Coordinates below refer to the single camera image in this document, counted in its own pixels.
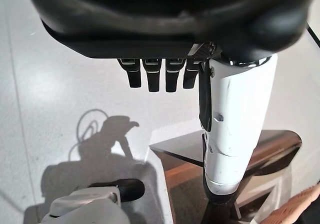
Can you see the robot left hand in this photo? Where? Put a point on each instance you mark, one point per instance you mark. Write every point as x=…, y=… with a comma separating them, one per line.
x=162, y=21

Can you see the brown glossy stool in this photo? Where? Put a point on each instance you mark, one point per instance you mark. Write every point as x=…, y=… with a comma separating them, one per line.
x=272, y=146

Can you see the brown wicker basket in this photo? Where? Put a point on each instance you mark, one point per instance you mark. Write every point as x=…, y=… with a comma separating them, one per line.
x=300, y=204

